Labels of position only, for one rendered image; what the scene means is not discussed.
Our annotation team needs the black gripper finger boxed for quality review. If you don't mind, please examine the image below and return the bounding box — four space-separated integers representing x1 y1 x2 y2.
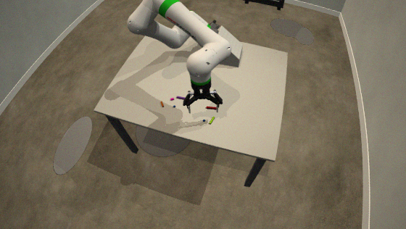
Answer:
183 91 201 114
204 90 223 112

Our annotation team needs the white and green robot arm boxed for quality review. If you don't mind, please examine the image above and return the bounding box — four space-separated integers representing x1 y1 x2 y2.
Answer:
127 0 231 93

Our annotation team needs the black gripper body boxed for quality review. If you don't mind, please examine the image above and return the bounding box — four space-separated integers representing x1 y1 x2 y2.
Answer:
194 90 211 99

